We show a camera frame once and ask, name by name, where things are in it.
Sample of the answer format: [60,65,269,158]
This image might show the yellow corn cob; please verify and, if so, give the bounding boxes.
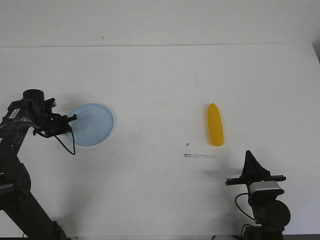
[207,103,224,147]

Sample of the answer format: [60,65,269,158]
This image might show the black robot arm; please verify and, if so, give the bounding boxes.
[0,89,77,240]
[225,150,291,240]

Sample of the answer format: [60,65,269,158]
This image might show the clear horizontal tape strip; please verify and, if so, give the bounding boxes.
[183,153,216,159]

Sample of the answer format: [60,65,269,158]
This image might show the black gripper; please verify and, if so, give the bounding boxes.
[225,150,286,192]
[32,98,78,138]

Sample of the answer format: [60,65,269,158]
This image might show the light blue round plate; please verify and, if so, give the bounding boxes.
[66,103,115,147]

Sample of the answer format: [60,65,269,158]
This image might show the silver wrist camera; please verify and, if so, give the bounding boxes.
[249,181,285,195]

